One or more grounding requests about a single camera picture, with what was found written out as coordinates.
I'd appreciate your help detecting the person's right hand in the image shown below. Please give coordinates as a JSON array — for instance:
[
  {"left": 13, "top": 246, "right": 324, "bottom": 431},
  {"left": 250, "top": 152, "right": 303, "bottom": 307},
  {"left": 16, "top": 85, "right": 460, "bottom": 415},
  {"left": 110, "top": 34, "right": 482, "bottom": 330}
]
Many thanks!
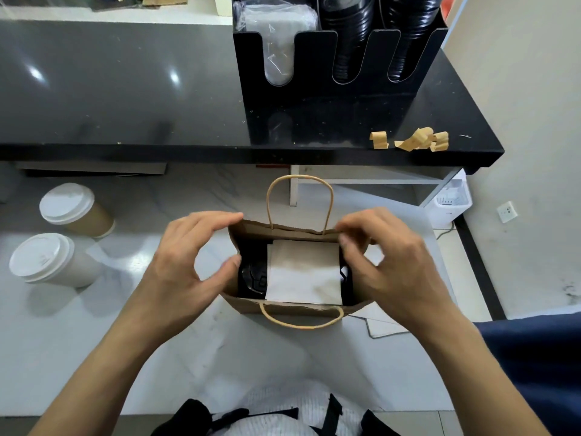
[{"left": 336, "top": 208, "right": 455, "bottom": 334}]

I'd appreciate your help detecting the person's left hand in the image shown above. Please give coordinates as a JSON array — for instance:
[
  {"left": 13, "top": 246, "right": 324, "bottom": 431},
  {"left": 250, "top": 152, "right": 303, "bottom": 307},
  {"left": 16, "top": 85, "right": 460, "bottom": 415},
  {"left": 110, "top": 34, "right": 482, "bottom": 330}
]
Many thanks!
[{"left": 136, "top": 211, "right": 245, "bottom": 337}]

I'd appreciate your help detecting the single white paper napkin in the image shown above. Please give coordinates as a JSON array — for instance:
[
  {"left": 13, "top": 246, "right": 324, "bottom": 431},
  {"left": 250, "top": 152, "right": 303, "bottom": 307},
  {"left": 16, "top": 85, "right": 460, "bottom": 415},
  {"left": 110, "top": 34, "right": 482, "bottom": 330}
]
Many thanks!
[{"left": 265, "top": 239, "right": 344, "bottom": 307}]

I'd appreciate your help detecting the brown paper bag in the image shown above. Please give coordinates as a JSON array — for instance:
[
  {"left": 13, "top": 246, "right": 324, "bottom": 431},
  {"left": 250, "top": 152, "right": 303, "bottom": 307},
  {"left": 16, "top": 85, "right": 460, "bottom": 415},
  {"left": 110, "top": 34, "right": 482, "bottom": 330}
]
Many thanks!
[{"left": 220, "top": 174, "right": 375, "bottom": 331}]

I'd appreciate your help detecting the tan coffee cup white lid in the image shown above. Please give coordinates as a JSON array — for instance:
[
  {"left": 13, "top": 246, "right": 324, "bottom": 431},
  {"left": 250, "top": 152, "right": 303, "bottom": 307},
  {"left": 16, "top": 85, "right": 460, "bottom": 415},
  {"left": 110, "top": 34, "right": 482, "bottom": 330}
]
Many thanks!
[{"left": 39, "top": 182, "right": 116, "bottom": 240}]

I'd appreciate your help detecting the person's right forearm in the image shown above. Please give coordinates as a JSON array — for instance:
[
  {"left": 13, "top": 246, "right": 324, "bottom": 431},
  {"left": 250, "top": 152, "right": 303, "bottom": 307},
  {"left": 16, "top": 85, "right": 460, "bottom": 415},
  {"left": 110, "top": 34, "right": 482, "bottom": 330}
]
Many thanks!
[{"left": 418, "top": 308, "right": 550, "bottom": 436}]

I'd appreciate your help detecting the person's left forearm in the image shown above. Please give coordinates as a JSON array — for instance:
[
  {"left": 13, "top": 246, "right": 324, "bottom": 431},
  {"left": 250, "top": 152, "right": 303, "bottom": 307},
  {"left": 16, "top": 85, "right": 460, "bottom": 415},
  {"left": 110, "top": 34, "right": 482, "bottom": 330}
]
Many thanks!
[{"left": 31, "top": 304, "right": 187, "bottom": 436}]

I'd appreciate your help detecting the person's white shirt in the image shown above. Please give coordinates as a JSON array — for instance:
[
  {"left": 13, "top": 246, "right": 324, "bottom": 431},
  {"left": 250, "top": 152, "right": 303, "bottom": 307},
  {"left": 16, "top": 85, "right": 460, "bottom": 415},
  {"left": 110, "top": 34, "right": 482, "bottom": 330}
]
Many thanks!
[{"left": 213, "top": 378, "right": 369, "bottom": 436}]

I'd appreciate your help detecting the row of tan tape strips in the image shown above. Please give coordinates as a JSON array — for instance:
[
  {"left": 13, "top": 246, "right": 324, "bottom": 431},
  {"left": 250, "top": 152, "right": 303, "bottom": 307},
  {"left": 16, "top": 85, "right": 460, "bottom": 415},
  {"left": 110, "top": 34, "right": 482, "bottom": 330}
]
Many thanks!
[{"left": 369, "top": 127, "right": 450, "bottom": 153}]

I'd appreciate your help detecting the black body harness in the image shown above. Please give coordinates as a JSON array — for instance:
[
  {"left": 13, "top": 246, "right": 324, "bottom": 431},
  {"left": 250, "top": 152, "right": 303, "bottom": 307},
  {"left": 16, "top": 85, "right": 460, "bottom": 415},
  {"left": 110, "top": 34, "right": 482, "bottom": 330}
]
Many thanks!
[{"left": 149, "top": 393, "right": 401, "bottom": 436}]

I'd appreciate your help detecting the black acrylic organizer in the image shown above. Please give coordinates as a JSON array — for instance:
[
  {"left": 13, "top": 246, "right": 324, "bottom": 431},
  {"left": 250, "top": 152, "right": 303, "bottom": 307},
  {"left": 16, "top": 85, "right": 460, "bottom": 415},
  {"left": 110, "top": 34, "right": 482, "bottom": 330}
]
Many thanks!
[{"left": 232, "top": 0, "right": 450, "bottom": 146}]

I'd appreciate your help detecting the plastic wrapped white pack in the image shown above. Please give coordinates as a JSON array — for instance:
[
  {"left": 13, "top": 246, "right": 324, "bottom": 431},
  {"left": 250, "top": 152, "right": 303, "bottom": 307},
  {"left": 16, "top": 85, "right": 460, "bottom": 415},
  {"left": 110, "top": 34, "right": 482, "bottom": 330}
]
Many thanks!
[{"left": 234, "top": 0, "right": 321, "bottom": 87}]

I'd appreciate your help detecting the white wall socket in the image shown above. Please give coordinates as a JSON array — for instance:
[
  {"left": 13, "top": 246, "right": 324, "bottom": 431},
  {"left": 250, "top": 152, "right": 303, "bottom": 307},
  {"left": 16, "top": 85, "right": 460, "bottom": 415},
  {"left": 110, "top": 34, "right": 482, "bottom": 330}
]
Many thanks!
[{"left": 496, "top": 200, "right": 519, "bottom": 224}]

